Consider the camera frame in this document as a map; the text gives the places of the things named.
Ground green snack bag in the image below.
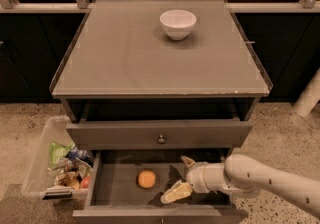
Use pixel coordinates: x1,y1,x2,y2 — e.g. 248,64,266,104
48,141,75,168

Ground crumpled snack packets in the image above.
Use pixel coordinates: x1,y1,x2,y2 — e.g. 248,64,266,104
47,146,93,190

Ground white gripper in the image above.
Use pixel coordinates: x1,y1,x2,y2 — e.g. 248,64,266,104
160,156,210,204

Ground open grey middle drawer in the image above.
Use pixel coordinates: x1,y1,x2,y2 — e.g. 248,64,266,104
73,149,247,224

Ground grey top drawer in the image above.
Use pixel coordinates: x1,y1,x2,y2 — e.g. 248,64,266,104
67,119,252,150

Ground red apple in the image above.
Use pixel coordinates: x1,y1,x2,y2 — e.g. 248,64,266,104
80,176,91,189

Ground grey drawer cabinet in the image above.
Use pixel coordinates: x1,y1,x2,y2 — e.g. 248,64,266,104
49,0,274,224

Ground clear plastic storage bin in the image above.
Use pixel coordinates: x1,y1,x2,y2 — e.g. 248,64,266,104
21,116,88,200

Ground white cylindrical post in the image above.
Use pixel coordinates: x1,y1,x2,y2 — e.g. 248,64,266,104
293,68,320,117

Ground round metal drawer knob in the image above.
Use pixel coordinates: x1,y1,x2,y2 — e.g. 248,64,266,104
157,134,166,144

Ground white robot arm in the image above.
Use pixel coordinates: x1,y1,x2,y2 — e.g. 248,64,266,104
161,154,320,218

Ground white ceramic bowl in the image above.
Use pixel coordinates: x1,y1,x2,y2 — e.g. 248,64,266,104
159,9,197,41

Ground orange fruit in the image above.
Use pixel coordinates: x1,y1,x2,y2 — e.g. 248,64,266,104
138,170,156,189

